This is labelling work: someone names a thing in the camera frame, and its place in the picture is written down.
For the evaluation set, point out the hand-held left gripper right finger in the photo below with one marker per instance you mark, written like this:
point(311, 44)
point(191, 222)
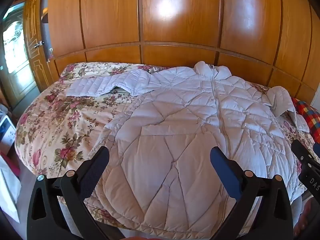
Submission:
point(222, 170)

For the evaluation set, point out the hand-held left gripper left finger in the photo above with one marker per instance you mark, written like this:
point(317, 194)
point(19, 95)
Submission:
point(96, 170)

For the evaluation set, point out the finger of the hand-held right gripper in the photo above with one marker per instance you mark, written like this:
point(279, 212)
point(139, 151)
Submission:
point(303, 155)

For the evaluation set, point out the white quilted puffer jacket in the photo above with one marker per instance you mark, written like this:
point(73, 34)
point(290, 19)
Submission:
point(175, 120)

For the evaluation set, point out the person's right hand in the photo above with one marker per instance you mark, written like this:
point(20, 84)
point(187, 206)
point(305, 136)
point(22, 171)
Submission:
point(303, 217)

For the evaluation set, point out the checked colourful pillow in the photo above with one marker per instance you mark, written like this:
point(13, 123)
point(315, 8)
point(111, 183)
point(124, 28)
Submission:
point(310, 117)

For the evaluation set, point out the floral bedspread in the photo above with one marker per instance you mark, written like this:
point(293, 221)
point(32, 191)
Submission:
point(50, 120)

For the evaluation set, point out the pink cloth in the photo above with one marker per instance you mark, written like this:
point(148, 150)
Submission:
point(11, 166)

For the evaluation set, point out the white bag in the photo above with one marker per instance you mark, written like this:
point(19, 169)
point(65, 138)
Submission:
point(8, 195)

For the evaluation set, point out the white box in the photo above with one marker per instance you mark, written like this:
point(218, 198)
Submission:
point(7, 132)

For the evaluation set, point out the carved wooden door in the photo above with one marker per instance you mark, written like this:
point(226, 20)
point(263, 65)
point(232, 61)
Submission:
point(35, 65)

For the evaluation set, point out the glazed entrance door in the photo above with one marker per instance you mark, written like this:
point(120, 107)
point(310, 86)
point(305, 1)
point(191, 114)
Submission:
point(15, 55)

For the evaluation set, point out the wooden panelled wardrobe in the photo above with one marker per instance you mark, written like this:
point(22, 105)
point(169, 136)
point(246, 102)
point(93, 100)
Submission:
point(112, 17)

